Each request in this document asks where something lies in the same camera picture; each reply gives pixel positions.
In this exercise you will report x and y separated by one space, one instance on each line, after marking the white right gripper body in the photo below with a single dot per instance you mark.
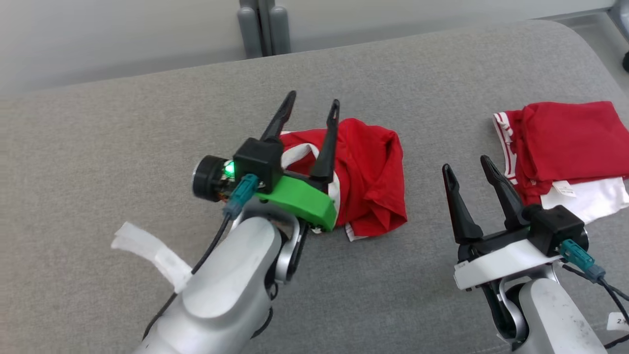
501 260

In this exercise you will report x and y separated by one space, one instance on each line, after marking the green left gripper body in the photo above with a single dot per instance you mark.
304 201

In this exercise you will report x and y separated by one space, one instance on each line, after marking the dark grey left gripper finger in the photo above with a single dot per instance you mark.
327 157
280 123

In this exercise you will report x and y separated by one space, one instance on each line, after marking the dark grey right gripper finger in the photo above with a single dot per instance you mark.
462 221
508 201

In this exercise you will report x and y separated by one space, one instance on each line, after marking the red and white jersey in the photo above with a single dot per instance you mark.
373 177
570 137

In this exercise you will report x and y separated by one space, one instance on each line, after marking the black cylindrical left gripper motor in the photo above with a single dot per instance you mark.
206 177

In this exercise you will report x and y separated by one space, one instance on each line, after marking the white printed sticker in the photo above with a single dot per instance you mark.
618 321

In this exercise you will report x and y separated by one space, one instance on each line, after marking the white tape strip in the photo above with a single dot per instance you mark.
147 248

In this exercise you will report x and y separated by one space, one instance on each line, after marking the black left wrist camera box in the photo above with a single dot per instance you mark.
258 160

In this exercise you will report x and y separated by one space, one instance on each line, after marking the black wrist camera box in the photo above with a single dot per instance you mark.
555 228
258 160

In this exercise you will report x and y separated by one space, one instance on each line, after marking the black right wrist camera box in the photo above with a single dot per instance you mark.
555 228

